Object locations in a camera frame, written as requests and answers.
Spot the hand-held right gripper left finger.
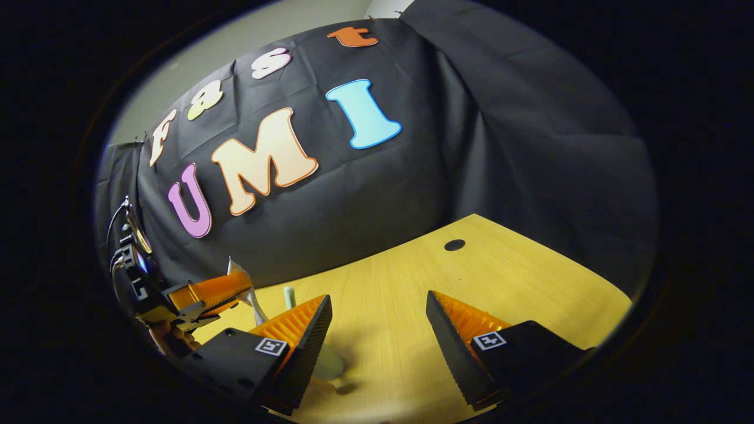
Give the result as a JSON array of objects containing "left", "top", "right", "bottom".
[{"left": 171, "top": 294, "right": 333, "bottom": 416}]

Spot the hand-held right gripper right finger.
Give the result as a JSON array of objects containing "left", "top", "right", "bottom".
[{"left": 426, "top": 290, "right": 590, "bottom": 412}]

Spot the light blue cup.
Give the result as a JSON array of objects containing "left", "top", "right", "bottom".
[{"left": 311, "top": 344, "right": 358, "bottom": 396}]

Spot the white toothpaste tube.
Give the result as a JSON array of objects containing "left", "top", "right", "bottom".
[{"left": 227, "top": 256, "right": 269, "bottom": 328}]

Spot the wooden desktop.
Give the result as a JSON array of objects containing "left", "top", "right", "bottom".
[{"left": 191, "top": 214, "right": 633, "bottom": 424}]

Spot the black backdrop cloth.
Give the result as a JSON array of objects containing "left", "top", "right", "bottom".
[{"left": 94, "top": 0, "right": 657, "bottom": 307}]

